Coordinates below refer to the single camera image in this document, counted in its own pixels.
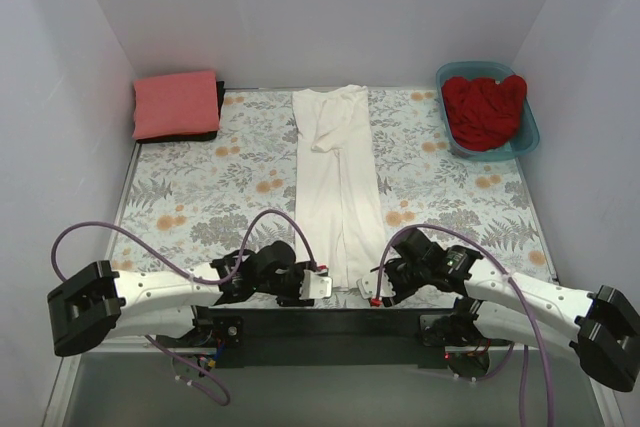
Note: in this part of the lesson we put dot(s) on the white t shirt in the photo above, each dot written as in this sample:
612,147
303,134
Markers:
337,203

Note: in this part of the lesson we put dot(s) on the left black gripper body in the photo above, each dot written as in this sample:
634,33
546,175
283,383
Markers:
293,287

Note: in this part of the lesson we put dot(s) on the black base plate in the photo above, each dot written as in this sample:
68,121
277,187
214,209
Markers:
285,337

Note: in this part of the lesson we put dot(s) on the teal plastic basket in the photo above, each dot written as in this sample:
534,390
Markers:
527,137

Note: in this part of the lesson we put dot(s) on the red crumpled t shirt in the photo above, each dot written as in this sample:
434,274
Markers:
484,114

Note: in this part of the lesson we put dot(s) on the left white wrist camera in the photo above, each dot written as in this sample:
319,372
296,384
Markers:
316,284

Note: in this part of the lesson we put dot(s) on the floral table mat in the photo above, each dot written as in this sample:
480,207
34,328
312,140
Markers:
188,203

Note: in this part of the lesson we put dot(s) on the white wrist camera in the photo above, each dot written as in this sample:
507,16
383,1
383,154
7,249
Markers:
369,291
316,284

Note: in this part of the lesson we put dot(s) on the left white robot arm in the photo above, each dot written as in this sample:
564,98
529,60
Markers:
99,303

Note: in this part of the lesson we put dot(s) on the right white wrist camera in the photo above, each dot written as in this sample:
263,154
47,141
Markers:
369,291

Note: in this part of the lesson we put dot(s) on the aluminium frame rail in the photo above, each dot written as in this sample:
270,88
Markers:
129,383

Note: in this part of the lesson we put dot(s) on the folded black t shirt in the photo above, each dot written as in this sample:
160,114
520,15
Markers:
200,137

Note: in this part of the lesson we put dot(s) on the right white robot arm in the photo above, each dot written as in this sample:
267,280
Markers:
601,327

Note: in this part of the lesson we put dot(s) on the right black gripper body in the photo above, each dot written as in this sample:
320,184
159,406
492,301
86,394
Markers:
395,284

